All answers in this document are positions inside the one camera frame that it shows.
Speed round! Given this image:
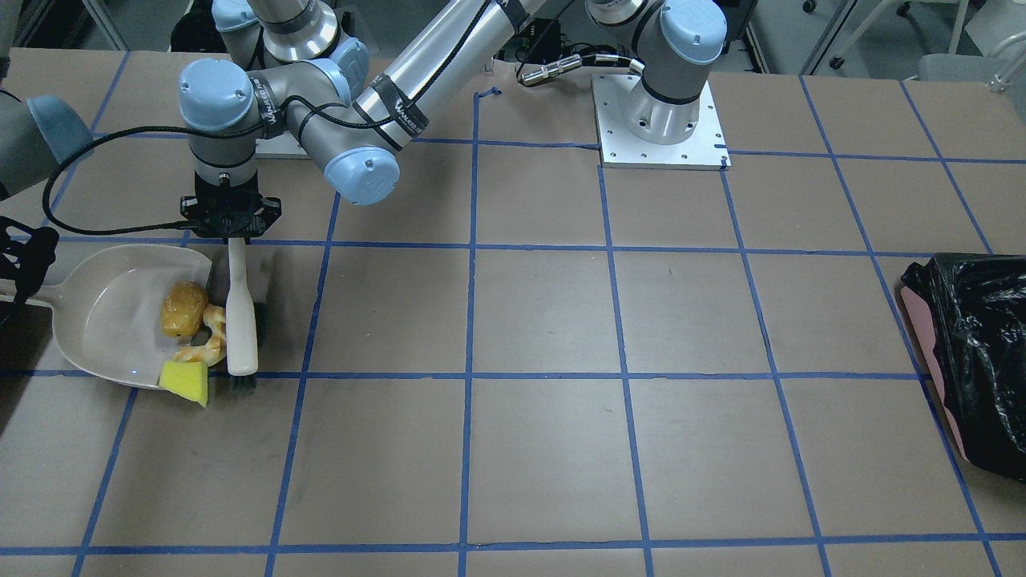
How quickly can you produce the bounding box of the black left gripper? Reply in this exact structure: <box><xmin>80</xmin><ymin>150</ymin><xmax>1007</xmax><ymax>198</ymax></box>
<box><xmin>180</xmin><ymin>174</ymin><xmax>282</xmax><ymax>240</ymax></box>

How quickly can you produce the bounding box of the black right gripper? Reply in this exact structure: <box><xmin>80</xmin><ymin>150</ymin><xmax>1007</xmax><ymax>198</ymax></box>
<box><xmin>1</xmin><ymin>216</ymin><xmax>61</xmax><ymax>306</ymax></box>

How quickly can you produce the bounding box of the beige dustpan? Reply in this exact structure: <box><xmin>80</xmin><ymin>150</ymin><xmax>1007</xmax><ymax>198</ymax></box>
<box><xmin>28</xmin><ymin>244</ymin><xmax>212</xmax><ymax>389</ymax></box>

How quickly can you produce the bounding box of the beige hand brush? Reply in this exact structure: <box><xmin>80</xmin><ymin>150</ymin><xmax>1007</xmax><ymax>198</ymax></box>
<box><xmin>226</xmin><ymin>237</ymin><xmax>259</xmax><ymax>394</ymax></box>

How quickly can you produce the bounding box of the croissant bread piece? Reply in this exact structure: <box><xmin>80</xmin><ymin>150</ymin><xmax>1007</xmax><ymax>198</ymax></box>
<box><xmin>172</xmin><ymin>305</ymin><xmax>227</xmax><ymax>366</ymax></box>

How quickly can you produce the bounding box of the yellow sponge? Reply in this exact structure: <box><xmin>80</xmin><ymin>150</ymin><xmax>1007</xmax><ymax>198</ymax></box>
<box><xmin>158</xmin><ymin>361</ymin><xmax>208</xmax><ymax>408</ymax></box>

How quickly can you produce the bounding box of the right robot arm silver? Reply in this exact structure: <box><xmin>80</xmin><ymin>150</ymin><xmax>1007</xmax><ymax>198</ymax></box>
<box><xmin>2</xmin><ymin>1</ymin><xmax>369</xmax><ymax>305</ymax></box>

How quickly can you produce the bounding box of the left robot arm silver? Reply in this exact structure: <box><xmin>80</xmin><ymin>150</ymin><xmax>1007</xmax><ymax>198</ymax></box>
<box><xmin>177</xmin><ymin>1</ymin><xmax>729</xmax><ymax>240</ymax></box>

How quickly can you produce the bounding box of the bin with black bag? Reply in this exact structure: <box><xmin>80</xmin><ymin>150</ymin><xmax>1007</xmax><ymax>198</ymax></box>
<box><xmin>900</xmin><ymin>252</ymin><xmax>1025</xmax><ymax>482</ymax></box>

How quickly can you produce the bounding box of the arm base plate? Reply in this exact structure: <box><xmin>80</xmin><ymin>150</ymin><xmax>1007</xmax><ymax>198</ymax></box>
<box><xmin>592</xmin><ymin>74</ymin><xmax>732</xmax><ymax>171</ymax></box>
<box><xmin>254</xmin><ymin>132</ymin><xmax>310</xmax><ymax>160</ymax></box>

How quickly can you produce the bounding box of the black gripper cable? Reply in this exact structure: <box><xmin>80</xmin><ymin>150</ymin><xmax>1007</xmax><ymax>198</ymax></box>
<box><xmin>42</xmin><ymin>97</ymin><xmax>321</xmax><ymax>236</ymax></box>

